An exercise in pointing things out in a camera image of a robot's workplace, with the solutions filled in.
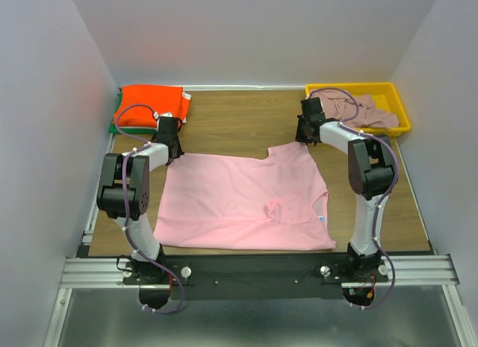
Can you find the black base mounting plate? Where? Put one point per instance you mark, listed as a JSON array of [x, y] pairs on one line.
[[257, 276]]

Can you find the folded orange t shirt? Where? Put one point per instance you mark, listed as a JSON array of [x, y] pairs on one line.
[[148, 90]]

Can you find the yellow plastic bin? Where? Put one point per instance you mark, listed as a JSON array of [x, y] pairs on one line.
[[385, 96]]

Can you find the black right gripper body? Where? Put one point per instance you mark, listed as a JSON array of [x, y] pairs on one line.
[[300, 133]]

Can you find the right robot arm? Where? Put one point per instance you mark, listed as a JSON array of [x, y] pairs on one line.
[[373, 172]]

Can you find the pink t shirt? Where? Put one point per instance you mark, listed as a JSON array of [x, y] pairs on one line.
[[242, 203]]

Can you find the crumpled mauve t shirt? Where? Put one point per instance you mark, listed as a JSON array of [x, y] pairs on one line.
[[339, 105]]

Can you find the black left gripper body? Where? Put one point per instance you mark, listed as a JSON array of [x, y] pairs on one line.
[[179, 151]]

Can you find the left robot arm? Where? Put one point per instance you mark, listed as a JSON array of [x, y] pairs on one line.
[[124, 189]]

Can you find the aluminium frame rail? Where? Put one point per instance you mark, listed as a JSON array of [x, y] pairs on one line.
[[97, 273]]

